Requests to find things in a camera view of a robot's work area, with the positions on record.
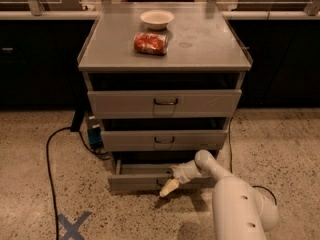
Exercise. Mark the red soda can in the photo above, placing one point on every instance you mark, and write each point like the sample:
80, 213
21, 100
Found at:
151, 43

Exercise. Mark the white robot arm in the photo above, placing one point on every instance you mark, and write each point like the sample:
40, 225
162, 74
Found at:
240, 212

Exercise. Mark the grey bottom drawer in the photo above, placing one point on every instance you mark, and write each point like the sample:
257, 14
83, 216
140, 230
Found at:
139, 177

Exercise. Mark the blue power box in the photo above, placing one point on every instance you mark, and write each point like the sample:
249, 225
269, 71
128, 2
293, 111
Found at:
93, 132

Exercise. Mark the grey top drawer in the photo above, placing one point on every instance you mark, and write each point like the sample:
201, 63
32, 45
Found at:
164, 103

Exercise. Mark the dark counter with white top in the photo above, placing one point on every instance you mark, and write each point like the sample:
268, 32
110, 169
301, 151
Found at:
38, 63

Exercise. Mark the grey middle drawer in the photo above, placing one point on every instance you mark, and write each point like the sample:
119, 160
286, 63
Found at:
163, 140

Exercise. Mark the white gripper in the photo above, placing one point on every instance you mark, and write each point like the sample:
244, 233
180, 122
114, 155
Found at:
183, 173

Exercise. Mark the white bowl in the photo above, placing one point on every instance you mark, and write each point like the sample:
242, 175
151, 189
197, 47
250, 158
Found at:
156, 19

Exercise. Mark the grey drawer cabinet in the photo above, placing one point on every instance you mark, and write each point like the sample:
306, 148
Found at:
203, 54

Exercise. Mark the blue tape cross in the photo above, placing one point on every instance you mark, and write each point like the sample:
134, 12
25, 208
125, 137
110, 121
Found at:
72, 229

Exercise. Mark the grey drawer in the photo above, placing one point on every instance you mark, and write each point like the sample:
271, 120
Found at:
164, 103
139, 177
163, 140

